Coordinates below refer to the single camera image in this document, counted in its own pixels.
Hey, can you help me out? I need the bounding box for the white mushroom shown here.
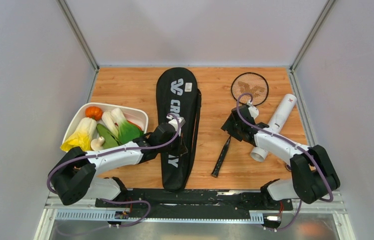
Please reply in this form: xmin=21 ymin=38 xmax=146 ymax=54
xmin=90 ymin=136 xmax=105 ymax=151

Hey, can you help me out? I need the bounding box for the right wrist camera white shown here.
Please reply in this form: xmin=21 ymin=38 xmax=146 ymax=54
xmin=246 ymin=101 xmax=259 ymax=119

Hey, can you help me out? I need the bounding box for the small orange pumpkin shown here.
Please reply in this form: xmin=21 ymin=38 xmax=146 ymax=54
xmin=85 ymin=106 xmax=103 ymax=121

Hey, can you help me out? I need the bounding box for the black racket bag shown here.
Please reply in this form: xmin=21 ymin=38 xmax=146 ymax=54
xmin=156 ymin=67 xmax=202 ymax=192

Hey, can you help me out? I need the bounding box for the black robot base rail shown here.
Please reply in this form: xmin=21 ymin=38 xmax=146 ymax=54
xmin=114 ymin=188 xmax=293 ymax=220

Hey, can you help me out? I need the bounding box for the white bok choy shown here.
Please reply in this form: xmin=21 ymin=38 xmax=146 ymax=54
xmin=102 ymin=111 xmax=119 ymax=140

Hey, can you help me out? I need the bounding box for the badminton racket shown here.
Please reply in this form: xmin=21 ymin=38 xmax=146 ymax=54
xmin=211 ymin=72 xmax=269 ymax=178

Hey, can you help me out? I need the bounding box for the white shuttlecock tube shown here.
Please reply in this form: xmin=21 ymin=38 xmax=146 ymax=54
xmin=250 ymin=94 xmax=297 ymax=162

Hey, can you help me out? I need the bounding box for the yellow napa cabbage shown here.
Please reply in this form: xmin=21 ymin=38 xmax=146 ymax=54
xmin=60 ymin=117 xmax=97 ymax=152

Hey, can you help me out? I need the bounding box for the white plastic tray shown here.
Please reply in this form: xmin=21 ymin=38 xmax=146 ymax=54
xmin=62 ymin=102 xmax=149 ymax=143

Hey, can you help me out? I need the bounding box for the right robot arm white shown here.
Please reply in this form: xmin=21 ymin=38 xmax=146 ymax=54
xmin=222 ymin=105 xmax=340 ymax=209

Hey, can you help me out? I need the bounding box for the green bok choy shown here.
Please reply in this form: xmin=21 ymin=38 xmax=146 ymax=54
xmin=111 ymin=107 xmax=143 ymax=145

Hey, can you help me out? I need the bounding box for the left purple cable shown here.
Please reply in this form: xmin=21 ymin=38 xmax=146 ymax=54
xmin=47 ymin=113 xmax=182 ymax=229

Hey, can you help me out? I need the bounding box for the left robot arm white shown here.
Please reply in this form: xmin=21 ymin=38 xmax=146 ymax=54
xmin=47 ymin=119 xmax=186 ymax=206

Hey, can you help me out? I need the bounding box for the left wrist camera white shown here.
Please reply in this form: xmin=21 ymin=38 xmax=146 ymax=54
xmin=166 ymin=114 xmax=185 ymax=136

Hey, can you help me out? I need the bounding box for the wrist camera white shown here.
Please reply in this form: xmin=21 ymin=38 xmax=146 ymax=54
xmin=246 ymin=101 xmax=259 ymax=119
xmin=166 ymin=114 xmax=185 ymax=136

